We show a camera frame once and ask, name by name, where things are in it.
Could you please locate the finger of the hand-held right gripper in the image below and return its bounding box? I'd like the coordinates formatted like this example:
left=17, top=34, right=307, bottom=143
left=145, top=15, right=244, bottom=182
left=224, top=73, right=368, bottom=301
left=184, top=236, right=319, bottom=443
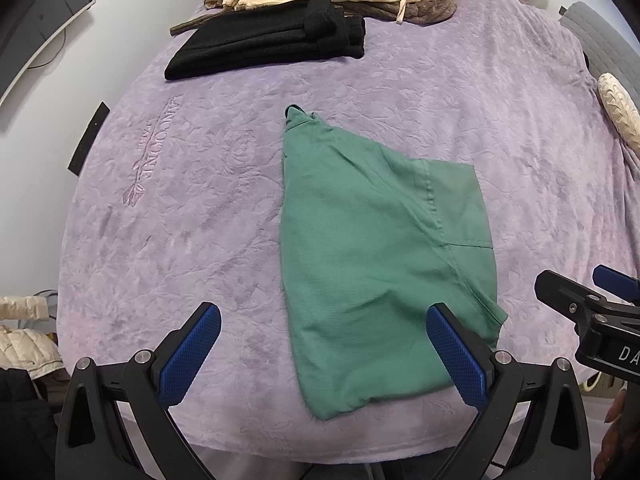
left=534, top=270, right=640, bottom=333
left=592, top=265, right=640, bottom=306

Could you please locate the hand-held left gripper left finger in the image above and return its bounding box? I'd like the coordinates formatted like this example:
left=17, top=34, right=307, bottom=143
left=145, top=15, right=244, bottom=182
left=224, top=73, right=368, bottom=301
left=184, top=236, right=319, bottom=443
left=54, top=301, right=222, bottom=480

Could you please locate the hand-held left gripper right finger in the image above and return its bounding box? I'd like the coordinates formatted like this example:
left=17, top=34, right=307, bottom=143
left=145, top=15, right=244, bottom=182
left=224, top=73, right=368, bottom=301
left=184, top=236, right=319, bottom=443
left=426, top=303, right=593, bottom=480

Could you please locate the green button-up work jacket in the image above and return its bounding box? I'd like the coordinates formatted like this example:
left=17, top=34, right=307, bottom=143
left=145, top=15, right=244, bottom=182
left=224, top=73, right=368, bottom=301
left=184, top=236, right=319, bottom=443
left=279, top=104, right=509, bottom=420

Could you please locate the person's right hand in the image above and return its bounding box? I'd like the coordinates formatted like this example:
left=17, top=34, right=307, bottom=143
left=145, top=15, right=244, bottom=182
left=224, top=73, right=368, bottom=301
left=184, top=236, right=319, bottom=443
left=597, top=387, right=640, bottom=480

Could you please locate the purple embossed blanket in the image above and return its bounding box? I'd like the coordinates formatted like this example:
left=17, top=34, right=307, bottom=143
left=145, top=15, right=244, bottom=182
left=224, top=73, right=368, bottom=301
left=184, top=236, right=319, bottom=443
left=57, top=0, right=640, bottom=466

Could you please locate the cream down jacket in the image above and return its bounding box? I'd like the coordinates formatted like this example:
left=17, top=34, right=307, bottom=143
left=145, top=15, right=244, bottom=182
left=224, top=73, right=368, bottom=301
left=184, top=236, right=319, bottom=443
left=0, top=295, right=63, bottom=383

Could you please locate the cream knitted pillow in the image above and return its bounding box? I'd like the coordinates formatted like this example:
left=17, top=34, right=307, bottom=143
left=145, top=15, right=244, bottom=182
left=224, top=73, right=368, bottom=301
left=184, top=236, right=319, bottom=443
left=598, top=73, right=640, bottom=156

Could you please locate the grey ribbed cushion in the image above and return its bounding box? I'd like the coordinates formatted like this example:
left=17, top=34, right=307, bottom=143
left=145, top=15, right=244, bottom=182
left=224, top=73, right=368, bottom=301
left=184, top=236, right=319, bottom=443
left=558, top=1, right=640, bottom=86

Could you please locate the black folded garment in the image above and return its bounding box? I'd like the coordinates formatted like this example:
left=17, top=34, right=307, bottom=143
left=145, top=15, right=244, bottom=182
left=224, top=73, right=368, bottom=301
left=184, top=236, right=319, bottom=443
left=164, top=0, right=366, bottom=81

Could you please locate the brown cloth strip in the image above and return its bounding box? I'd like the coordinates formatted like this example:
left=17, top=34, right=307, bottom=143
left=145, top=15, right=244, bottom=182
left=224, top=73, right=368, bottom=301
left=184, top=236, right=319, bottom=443
left=170, top=9, right=231, bottom=37

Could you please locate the curved monitor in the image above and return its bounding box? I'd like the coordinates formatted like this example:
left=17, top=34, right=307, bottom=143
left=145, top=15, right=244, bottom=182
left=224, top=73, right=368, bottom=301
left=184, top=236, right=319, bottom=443
left=0, top=0, right=97, bottom=106

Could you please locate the black strap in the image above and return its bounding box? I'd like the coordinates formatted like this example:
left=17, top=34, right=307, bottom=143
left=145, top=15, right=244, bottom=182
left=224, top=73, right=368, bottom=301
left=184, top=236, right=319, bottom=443
left=66, top=102, right=111, bottom=177

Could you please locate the thin monitor cable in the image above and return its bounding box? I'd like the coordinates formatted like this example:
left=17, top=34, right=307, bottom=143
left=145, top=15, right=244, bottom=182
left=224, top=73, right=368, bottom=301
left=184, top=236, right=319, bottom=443
left=25, top=25, right=68, bottom=68

